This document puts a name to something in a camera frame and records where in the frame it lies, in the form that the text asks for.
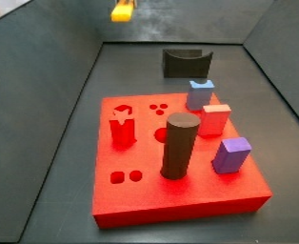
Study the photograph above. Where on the yellow forked square-circle object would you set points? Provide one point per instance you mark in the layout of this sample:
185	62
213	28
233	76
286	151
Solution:
122	10

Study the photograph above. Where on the pink-red square peg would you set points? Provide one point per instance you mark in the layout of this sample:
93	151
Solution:
213	119

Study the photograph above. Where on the black curved fixture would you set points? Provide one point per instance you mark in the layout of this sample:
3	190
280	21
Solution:
185	63

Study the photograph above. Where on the red star-shaped peg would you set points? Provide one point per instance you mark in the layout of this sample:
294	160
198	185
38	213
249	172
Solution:
122	132

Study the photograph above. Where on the dark brown cylinder peg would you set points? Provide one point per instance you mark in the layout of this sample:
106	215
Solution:
181	132

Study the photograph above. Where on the blue notched peg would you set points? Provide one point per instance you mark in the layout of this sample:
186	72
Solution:
198	94

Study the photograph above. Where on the purple rectangular peg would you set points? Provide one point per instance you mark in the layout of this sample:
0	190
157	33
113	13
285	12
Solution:
230	155

